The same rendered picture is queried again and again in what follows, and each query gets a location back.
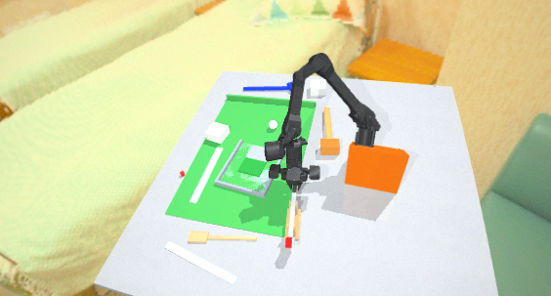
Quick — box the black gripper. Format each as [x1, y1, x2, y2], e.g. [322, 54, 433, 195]
[269, 157, 320, 182]

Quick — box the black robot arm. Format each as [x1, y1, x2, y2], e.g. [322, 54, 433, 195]
[264, 53, 381, 186]

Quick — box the blue putter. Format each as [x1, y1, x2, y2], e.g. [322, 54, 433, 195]
[243, 82, 292, 92]

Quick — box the green flat mat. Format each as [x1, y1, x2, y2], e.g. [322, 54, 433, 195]
[165, 99, 292, 237]

